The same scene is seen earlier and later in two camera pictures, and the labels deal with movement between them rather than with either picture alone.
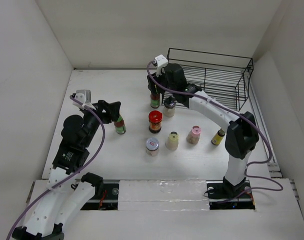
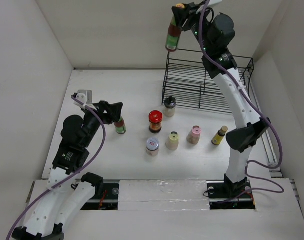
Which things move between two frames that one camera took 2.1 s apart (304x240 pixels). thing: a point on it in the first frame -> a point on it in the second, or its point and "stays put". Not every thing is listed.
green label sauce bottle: x=120 y=125 stays put
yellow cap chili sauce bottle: x=154 y=100 -> x=173 y=33
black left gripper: x=112 y=109 stays put
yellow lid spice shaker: x=171 y=143 stays put
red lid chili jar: x=155 y=120 stays put
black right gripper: x=152 y=86 -> x=191 y=11
